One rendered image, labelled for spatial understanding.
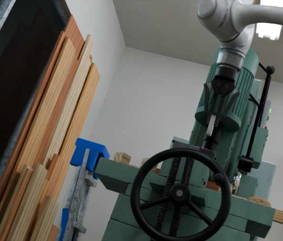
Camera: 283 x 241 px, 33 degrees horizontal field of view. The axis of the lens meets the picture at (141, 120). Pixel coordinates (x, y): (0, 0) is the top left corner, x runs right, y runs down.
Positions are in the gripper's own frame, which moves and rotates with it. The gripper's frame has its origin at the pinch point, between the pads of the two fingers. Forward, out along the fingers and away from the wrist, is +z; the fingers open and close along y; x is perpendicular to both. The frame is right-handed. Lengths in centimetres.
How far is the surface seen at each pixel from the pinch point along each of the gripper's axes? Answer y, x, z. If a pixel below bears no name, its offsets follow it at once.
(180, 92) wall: 68, -271, -56
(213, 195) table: -7.4, 4.5, 22.2
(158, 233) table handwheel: 2.4, 27.7, 36.4
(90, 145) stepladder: 65, -73, 17
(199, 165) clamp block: -1.3, 12.2, 14.5
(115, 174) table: 25.5, 5.3, 25.2
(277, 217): -29.2, -11.3, 23.2
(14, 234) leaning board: 100, -94, 77
